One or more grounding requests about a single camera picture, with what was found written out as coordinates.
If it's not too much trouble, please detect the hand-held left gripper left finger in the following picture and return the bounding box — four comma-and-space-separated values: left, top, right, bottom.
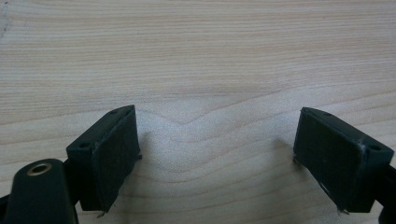
65, 105, 143, 214

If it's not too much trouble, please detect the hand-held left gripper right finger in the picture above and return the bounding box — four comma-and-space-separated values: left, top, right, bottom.
292, 106, 395, 214

